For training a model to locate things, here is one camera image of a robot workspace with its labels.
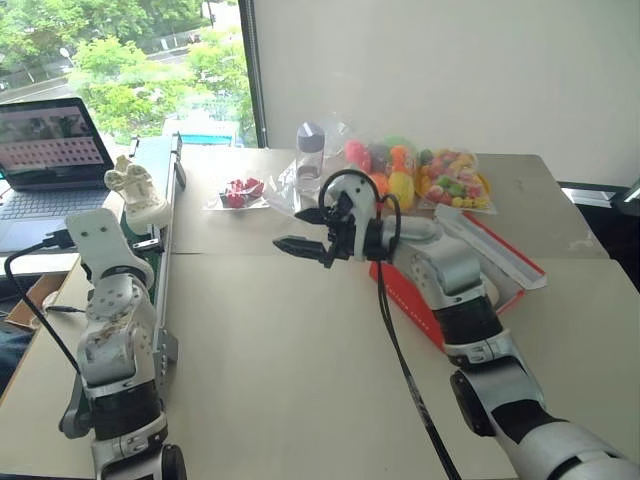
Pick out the person's leg in jeans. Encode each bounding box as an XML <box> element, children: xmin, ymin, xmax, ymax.
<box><xmin>0</xmin><ymin>327</ymin><xmax>34</xmax><ymax>397</ymax></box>

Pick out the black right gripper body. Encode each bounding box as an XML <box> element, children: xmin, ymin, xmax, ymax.
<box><xmin>321</xmin><ymin>191</ymin><xmax>359</xmax><ymax>271</ymax></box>

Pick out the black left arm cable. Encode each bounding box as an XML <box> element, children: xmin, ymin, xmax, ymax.
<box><xmin>3</xmin><ymin>228</ymin><xmax>86</xmax><ymax>386</ymax></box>

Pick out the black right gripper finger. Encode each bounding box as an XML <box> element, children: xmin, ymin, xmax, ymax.
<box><xmin>294</xmin><ymin>207</ymin><xmax>335</xmax><ymax>226</ymax></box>
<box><xmin>272</xmin><ymin>235</ymin><xmax>333</xmax><ymax>269</ymax></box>

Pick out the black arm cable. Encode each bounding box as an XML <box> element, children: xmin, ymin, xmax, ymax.
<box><xmin>318</xmin><ymin>168</ymin><xmax>464</xmax><ymax>480</ymax></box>
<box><xmin>3</xmin><ymin>228</ymin><xmax>86</xmax><ymax>386</ymax></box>

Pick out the dark green conveyor belt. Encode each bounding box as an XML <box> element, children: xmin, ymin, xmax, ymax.
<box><xmin>58</xmin><ymin>130</ymin><xmax>189</xmax><ymax>441</ymax></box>

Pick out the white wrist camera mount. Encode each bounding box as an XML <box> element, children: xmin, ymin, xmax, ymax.
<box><xmin>64</xmin><ymin>208</ymin><xmax>155</xmax><ymax>289</ymax></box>
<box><xmin>327</xmin><ymin>172</ymin><xmax>382</xmax><ymax>262</ymax></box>

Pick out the bag of small colourful toys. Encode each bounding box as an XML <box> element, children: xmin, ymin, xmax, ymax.
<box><xmin>416</xmin><ymin>146</ymin><xmax>499</xmax><ymax>216</ymax></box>

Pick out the bag of red pieces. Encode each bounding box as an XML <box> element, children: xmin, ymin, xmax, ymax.
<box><xmin>201</xmin><ymin>174</ymin><xmax>272</xmax><ymax>212</ymax></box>

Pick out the clear bottle with dark cap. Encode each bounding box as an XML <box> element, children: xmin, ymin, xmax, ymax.
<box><xmin>295</xmin><ymin>121</ymin><xmax>328</xmax><ymax>192</ymax></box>

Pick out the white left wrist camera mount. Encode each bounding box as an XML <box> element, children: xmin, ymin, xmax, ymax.
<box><xmin>64</xmin><ymin>208</ymin><xmax>155</xmax><ymax>289</ymax></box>

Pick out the brown cardboard box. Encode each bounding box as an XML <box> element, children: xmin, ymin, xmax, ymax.
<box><xmin>8</xmin><ymin>272</ymin><xmax>72</xmax><ymax>330</ymax></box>

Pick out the bag of toy fruits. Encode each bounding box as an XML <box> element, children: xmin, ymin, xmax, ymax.
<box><xmin>343</xmin><ymin>131</ymin><xmax>422</xmax><ymax>209</ymax></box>

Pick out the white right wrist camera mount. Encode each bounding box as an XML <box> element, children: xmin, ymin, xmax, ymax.
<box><xmin>327</xmin><ymin>172</ymin><xmax>382</xmax><ymax>262</ymax></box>

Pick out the grey black equipment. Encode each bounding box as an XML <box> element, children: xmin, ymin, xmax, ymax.
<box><xmin>558</xmin><ymin>175</ymin><xmax>640</xmax><ymax>217</ymax></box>

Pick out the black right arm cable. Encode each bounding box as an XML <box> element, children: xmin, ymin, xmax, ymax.
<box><xmin>318</xmin><ymin>168</ymin><xmax>464</xmax><ymax>480</ymax></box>

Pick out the dark grey open laptop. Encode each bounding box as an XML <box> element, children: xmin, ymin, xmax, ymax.
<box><xmin>0</xmin><ymin>96</ymin><xmax>117</xmax><ymax>253</ymax></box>

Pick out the black window frame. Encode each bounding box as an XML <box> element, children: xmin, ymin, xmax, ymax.
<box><xmin>237</xmin><ymin>0</ymin><xmax>270</xmax><ymax>150</ymax></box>

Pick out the red shoebox with white lid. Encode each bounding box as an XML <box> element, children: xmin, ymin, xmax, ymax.
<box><xmin>368</xmin><ymin>203</ymin><xmax>547</xmax><ymax>352</ymax></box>

